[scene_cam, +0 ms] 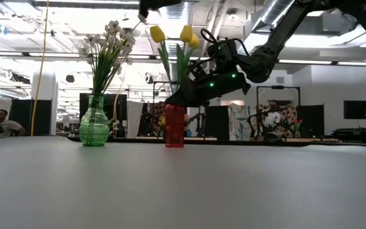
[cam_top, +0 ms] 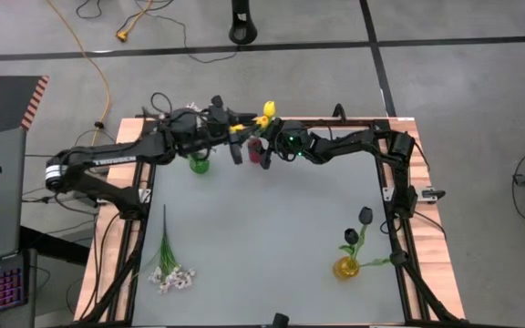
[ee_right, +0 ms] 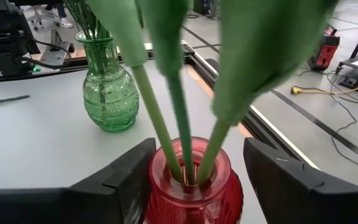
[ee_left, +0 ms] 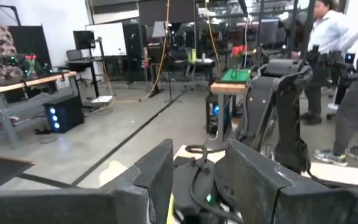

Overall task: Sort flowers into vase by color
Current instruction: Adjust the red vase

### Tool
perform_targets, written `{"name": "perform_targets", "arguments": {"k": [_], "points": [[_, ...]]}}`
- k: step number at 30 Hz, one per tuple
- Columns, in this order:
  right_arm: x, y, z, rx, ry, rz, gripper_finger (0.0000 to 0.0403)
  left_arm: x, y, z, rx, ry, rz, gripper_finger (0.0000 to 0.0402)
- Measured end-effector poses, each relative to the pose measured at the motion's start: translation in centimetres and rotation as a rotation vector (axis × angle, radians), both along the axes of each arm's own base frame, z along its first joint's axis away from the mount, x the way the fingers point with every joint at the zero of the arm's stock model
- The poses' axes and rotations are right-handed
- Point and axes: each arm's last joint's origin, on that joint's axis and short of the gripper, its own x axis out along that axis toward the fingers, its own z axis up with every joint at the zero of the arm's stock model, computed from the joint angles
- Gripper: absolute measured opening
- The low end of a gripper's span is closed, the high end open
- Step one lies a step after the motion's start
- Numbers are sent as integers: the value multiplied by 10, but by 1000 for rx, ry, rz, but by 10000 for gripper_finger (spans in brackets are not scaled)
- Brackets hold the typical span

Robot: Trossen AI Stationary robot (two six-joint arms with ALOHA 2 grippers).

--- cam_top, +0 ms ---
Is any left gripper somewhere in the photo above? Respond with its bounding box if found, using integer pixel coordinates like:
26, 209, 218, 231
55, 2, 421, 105
166, 95, 260, 166

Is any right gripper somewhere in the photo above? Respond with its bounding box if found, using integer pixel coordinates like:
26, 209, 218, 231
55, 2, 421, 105
252, 118, 314, 170

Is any black artificial tulip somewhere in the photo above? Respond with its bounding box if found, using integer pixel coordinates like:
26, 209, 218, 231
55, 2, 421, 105
337, 228, 361, 261
353, 206, 391, 269

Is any red vase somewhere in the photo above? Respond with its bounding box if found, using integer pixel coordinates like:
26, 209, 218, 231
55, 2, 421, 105
246, 137, 264, 165

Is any green glass vase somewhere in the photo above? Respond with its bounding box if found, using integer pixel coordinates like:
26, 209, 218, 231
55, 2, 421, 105
187, 152, 211, 175

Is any amber glass vase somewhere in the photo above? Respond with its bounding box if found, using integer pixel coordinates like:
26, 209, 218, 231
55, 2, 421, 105
333, 255, 361, 281

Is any black round stand base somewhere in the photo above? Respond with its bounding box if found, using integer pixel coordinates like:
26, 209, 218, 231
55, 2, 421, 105
228, 0, 259, 46

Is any grey table mat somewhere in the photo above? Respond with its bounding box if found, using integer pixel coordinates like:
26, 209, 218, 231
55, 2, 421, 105
132, 126, 406, 326

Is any black orange-edged foam mat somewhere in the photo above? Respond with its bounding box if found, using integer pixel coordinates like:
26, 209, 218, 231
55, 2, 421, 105
0, 75, 50, 140

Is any black aluminium table frame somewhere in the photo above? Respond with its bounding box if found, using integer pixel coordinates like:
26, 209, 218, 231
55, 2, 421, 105
75, 113, 464, 328

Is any thin black floor cable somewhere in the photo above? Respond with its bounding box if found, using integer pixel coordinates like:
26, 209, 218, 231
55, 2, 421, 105
75, 0, 239, 65

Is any yellow extension cord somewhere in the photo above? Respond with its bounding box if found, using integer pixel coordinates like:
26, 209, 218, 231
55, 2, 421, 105
46, 0, 111, 174

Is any yellow cord with plug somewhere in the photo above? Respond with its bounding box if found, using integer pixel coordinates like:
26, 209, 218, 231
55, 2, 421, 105
115, 0, 154, 44

